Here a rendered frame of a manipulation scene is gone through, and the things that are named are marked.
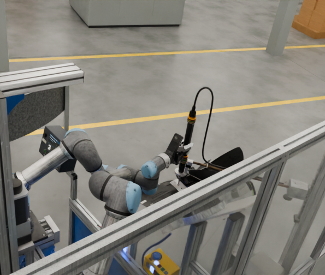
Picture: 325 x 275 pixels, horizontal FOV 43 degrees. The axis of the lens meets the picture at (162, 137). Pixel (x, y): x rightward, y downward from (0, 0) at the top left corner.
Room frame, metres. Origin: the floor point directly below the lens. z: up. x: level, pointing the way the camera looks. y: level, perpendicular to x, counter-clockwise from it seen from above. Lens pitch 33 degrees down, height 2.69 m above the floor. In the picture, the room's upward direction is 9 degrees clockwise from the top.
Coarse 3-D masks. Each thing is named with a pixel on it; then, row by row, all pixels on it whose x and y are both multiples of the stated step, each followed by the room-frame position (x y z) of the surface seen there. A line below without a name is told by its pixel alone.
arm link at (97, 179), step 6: (120, 168) 1.65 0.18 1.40; (126, 168) 1.63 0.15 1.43; (132, 168) 1.67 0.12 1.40; (96, 174) 1.33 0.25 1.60; (102, 174) 1.32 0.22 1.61; (108, 174) 1.33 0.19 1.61; (114, 174) 1.45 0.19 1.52; (120, 174) 1.50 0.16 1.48; (126, 174) 1.56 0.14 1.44; (132, 174) 1.62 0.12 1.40; (90, 180) 1.32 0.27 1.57; (96, 180) 1.30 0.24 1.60; (102, 180) 1.29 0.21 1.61; (132, 180) 1.61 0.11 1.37; (90, 186) 1.29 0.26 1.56; (96, 186) 1.27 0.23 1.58; (96, 192) 1.26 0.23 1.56
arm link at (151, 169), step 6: (156, 156) 1.67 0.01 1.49; (150, 162) 1.60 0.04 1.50; (156, 162) 1.61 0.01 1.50; (162, 162) 1.63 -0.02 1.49; (144, 168) 1.58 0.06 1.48; (150, 168) 1.57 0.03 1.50; (156, 168) 1.58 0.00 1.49; (162, 168) 1.62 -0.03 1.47; (144, 174) 1.57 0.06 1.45; (150, 174) 1.55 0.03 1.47; (156, 174) 1.59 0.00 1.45
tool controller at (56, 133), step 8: (48, 128) 2.12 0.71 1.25; (56, 128) 2.15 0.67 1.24; (48, 136) 2.09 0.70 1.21; (56, 136) 2.05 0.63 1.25; (64, 136) 2.08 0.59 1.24; (40, 144) 2.11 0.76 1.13; (56, 144) 2.02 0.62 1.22; (40, 152) 2.09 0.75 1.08; (48, 152) 2.04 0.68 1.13; (72, 160) 1.99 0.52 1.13; (56, 168) 1.95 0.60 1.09; (64, 168) 1.96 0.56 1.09; (72, 168) 1.99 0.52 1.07
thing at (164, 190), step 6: (162, 186) 1.82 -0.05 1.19; (168, 186) 1.83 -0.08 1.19; (156, 192) 1.77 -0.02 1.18; (162, 192) 1.77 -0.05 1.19; (168, 192) 1.78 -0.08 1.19; (174, 192) 1.78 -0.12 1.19; (144, 198) 1.72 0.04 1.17; (150, 198) 1.72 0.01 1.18; (156, 198) 1.72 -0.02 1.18; (162, 198) 1.72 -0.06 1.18; (144, 204) 1.67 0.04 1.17
